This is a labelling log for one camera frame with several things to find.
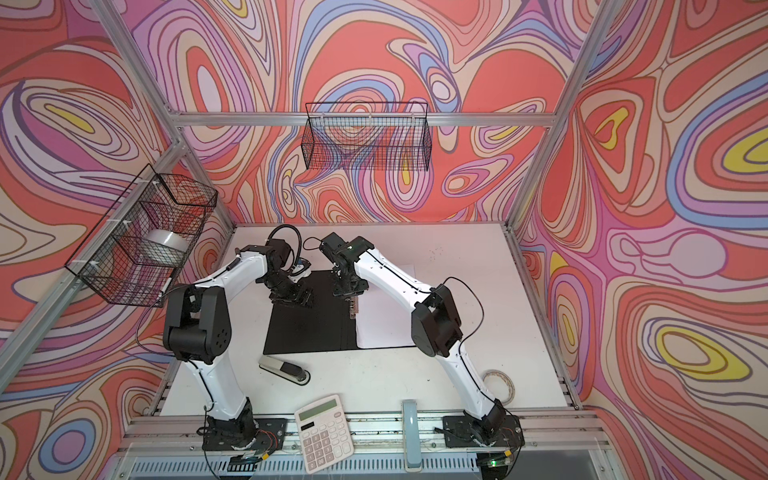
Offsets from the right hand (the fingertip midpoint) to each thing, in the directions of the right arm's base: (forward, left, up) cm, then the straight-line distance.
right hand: (349, 299), depth 88 cm
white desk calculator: (-34, +5, -7) cm, 35 cm away
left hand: (+2, +14, -4) cm, 15 cm away
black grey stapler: (-19, +17, -5) cm, 26 cm away
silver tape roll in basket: (+5, +42, +23) cm, 48 cm away
